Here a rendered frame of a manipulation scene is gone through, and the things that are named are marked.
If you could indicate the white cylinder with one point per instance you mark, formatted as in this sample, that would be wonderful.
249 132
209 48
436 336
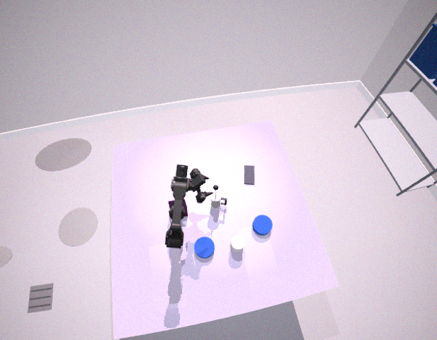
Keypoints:
237 243

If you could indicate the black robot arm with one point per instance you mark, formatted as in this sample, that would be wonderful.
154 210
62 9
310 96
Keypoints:
179 188

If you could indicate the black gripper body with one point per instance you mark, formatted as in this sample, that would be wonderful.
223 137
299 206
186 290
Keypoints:
200 195

